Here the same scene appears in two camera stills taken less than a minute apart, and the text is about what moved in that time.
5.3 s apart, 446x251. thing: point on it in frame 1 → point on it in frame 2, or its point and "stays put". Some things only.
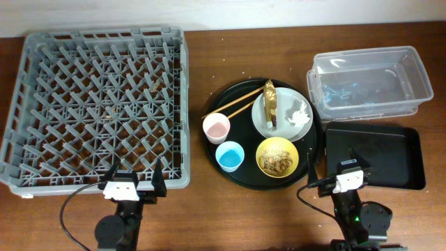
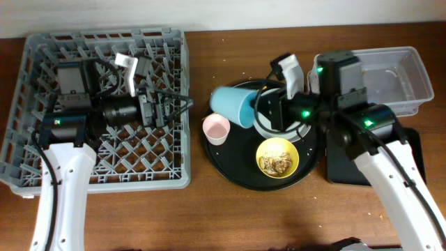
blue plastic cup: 230,155 → 234,104
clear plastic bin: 357,84 stays put
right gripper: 365,164 → 278,115
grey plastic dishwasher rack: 85,99 stays put
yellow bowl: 277,157 stays put
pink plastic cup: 217,127 stays put
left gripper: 158,183 → 159,118
